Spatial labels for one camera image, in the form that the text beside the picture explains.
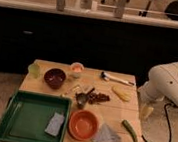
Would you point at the blue sponge in tray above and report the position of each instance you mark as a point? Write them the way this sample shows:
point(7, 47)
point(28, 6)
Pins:
point(54, 125)

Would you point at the small wooden stick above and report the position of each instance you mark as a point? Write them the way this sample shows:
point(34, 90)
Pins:
point(72, 89)

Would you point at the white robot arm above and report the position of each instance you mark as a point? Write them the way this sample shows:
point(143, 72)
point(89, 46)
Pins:
point(162, 82)

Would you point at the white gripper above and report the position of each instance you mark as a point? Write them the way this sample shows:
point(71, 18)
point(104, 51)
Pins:
point(145, 111)

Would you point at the metal measuring cup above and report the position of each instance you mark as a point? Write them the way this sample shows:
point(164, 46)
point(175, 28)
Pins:
point(82, 98)

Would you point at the yellow banana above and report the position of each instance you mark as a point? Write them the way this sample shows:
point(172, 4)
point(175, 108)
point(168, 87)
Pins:
point(121, 94)

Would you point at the grey folded cloth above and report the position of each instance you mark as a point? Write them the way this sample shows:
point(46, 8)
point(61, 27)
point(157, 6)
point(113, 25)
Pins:
point(106, 134)

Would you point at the green chili pepper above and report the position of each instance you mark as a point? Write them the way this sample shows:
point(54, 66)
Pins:
point(129, 128)

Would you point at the green plastic tray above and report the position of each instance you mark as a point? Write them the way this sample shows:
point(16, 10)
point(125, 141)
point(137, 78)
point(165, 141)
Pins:
point(28, 115)

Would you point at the orange red bowl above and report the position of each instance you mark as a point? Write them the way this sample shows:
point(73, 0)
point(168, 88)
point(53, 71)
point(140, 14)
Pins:
point(83, 125)

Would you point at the small white cup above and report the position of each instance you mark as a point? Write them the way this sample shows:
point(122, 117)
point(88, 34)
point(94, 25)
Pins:
point(76, 69)

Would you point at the dark maroon bowl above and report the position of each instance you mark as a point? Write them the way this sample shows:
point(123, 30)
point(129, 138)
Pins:
point(55, 78)

